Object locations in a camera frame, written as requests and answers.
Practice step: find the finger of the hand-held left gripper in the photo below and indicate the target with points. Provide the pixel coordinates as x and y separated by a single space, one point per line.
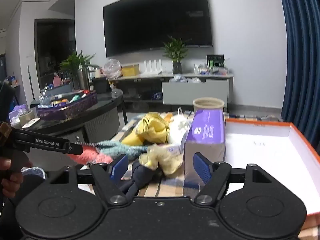
50 143

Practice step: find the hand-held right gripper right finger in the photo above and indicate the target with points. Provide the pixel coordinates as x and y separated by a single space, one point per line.
202 168

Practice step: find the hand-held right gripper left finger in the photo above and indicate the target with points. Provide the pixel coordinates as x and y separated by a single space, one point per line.
119 167

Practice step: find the pink teal fuzzy sock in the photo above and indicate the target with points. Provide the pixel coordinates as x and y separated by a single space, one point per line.
100 157

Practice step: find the pale yellow plastic glove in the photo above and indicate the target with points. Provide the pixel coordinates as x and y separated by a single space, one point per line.
165 161

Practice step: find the orange rimmed white box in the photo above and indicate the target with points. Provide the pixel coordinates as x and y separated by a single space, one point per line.
262 155

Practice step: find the person's left hand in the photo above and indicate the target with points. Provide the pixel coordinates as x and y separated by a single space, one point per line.
12 182

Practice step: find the purple tissue pack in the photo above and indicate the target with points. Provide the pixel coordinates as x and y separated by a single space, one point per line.
17 111

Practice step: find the dark navy cloth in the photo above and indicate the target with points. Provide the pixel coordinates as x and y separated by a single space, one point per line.
140 175

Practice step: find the tape roll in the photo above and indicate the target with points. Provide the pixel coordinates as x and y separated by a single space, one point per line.
26 117

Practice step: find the small white tissue packet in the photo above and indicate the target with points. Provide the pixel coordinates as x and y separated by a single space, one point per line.
175 150

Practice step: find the purple woven basket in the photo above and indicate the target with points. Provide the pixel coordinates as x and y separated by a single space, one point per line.
67 111

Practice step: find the plaid blanket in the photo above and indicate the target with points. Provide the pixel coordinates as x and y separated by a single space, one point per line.
170 187

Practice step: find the purple cardboard box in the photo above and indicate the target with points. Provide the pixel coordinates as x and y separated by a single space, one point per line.
207 130

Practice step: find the grey wicker stool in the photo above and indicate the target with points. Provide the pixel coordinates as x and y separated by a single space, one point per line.
102 127

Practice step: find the yellow striped cloth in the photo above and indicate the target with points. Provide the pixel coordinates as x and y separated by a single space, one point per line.
155 126

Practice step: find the grey storage box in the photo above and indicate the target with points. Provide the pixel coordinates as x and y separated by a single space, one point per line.
60 90

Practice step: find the beige round cup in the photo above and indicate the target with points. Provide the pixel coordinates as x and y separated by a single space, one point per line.
208 103

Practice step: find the steel thermos flask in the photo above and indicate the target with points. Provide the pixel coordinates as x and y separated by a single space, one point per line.
83 78

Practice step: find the dark glass cabinet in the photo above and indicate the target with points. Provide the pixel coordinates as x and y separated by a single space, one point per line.
55 47

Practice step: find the white cabinet drawer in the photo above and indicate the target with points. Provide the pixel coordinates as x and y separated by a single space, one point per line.
195 92

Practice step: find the leafy green table plant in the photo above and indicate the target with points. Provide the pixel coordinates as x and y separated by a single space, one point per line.
72 63

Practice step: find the blue bag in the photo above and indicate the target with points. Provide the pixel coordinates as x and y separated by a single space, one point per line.
157 96

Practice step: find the white jar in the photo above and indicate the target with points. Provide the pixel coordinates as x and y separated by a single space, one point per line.
97 73

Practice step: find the crumpled plastic bags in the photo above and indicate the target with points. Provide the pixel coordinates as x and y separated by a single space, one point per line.
180 78

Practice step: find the grey television cabinet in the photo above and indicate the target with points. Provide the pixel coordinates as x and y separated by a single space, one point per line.
150 76

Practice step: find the yellow cardboard box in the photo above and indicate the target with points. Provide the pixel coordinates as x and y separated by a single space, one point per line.
130 70

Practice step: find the clear tray of small things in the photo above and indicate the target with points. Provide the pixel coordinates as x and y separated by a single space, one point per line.
211 71

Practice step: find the clear plastic bag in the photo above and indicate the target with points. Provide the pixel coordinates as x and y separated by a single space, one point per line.
112 68

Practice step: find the white router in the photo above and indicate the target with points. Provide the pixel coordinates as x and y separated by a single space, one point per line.
152 67

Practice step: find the green black box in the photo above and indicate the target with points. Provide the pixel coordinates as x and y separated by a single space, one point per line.
215 61

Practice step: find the potted plant in dark vase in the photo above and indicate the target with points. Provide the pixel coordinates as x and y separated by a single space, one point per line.
176 52

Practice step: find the blue curtain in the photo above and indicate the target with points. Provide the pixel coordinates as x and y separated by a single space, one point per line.
302 55

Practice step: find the black wall television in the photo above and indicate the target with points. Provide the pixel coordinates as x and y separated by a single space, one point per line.
157 20

